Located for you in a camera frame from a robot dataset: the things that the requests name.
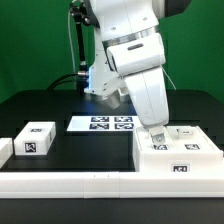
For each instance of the white L-shaped obstacle wall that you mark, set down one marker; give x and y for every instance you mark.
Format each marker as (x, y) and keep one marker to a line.
(103, 184)

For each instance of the white cabinet body box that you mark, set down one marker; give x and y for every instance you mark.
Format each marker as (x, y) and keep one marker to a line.
(173, 161)

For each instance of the white marker base plate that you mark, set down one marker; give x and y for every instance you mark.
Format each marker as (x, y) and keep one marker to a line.
(103, 123)

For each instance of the white cabinet top block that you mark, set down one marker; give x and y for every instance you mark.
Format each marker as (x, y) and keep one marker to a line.
(35, 139)

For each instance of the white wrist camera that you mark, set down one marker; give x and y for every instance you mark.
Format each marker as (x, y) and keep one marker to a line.
(118, 97)

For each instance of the white cabinet door panel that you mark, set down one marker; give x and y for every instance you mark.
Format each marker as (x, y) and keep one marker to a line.
(191, 139)

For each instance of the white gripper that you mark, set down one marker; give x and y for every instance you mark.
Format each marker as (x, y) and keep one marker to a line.
(148, 94)

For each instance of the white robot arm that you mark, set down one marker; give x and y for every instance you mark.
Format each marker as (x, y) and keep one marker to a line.
(127, 30)

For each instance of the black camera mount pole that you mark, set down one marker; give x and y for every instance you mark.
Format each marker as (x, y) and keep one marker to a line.
(79, 14)

